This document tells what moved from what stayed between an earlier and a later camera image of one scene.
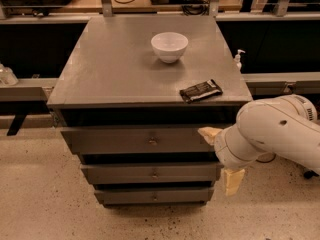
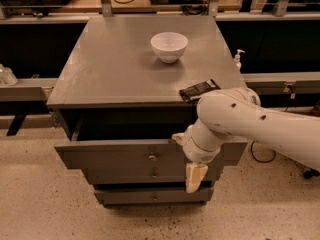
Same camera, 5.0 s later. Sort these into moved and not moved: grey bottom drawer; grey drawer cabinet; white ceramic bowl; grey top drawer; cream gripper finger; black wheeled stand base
Moved: grey top drawer; cream gripper finger
Not moved: white ceramic bowl; black wheeled stand base; grey bottom drawer; grey drawer cabinet
